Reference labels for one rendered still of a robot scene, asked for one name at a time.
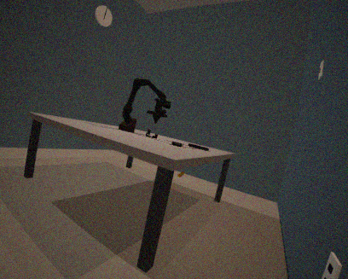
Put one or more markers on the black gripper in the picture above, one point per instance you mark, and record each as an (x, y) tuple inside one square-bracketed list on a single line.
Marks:
[(156, 115)]

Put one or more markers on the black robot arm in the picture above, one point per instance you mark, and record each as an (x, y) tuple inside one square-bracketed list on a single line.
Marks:
[(137, 84)]

